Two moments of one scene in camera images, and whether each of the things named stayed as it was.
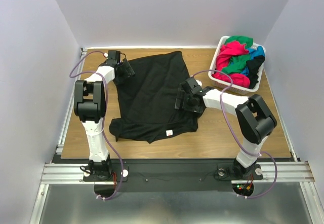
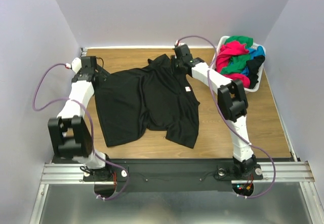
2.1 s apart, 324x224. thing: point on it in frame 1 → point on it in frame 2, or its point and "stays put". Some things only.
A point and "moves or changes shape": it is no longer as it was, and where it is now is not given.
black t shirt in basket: [253, 65] stays put
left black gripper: [128, 72] → [103, 75]
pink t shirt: [223, 59] stays put
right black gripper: [182, 98] → [174, 65]
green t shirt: [238, 63] stays put
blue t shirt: [253, 52] stays put
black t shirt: [147, 99] moves or changes shape
